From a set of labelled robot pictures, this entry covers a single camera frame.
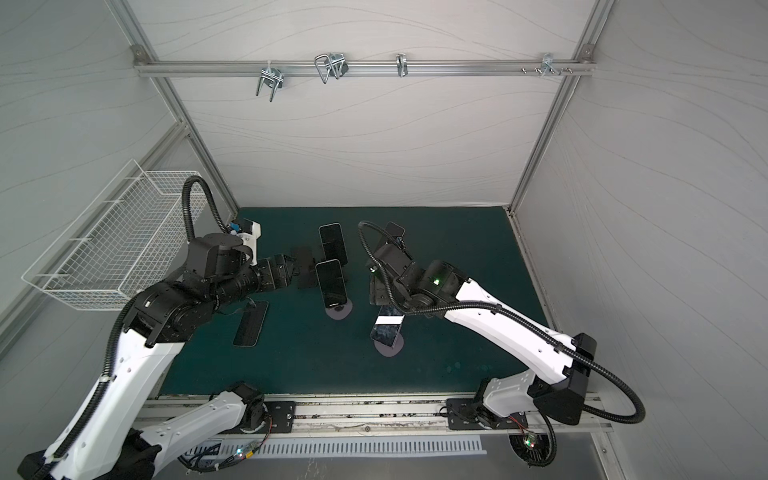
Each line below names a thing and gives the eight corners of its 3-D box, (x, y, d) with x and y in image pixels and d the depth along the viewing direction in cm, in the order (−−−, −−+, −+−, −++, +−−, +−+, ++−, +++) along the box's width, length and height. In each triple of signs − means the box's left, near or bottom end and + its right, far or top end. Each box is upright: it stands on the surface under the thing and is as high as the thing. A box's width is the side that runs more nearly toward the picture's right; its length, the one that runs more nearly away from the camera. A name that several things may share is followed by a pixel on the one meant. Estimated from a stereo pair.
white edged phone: (322, 308, 94) (312, 282, 82) (326, 286, 99) (317, 259, 87) (347, 308, 94) (340, 282, 82) (349, 287, 99) (343, 259, 87)
